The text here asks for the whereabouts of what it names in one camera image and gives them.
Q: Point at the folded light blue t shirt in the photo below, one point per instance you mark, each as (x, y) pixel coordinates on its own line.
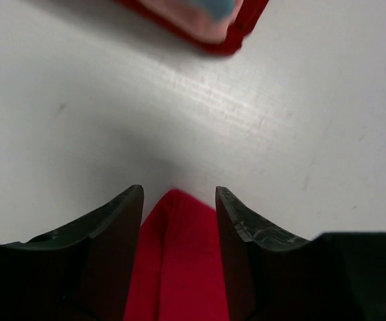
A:
(218, 9)

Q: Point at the folded dark red t shirt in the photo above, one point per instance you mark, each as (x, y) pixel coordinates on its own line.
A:
(243, 25)

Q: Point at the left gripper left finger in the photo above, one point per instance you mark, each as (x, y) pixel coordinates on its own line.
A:
(81, 270)

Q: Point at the bright red t shirt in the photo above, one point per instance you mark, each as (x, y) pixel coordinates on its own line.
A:
(177, 272)

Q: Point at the folded pink t shirt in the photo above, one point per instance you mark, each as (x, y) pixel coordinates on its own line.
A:
(195, 22)

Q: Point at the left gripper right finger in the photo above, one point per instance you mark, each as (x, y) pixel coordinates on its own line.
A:
(269, 273)

